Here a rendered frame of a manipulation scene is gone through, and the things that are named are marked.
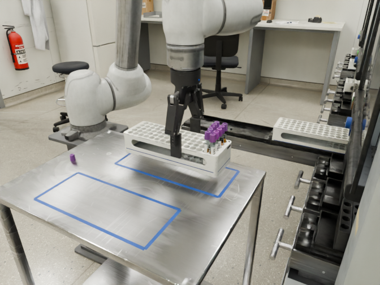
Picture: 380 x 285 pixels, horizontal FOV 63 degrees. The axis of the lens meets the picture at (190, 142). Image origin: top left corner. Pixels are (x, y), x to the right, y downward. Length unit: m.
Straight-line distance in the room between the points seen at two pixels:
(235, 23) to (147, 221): 0.51
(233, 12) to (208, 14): 0.08
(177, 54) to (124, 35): 0.63
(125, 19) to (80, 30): 3.07
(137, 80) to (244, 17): 0.72
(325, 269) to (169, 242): 0.32
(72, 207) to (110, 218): 0.11
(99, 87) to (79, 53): 3.11
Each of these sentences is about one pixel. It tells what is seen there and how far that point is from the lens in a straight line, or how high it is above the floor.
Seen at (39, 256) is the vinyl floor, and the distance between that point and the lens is 1.94.
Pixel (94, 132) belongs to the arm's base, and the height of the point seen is 0.72.
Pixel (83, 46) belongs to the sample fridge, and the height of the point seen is 0.61.
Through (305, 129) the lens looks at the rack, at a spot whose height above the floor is 0.86.
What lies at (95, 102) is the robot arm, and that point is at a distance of 1.37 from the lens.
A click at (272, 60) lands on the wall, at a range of 4.74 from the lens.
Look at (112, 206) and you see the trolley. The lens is 0.78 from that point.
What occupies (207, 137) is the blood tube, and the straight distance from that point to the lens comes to 0.76.
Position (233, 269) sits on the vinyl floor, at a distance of 1.72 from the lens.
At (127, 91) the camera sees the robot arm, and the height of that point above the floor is 0.88.
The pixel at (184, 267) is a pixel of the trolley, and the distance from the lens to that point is 0.63.
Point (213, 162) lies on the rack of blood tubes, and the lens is 0.77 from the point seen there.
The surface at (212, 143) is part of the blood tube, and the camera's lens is 0.75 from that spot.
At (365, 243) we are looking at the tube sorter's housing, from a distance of 0.51.
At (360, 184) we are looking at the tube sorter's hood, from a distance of 0.59.
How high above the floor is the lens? 1.29
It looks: 27 degrees down
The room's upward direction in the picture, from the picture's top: straight up
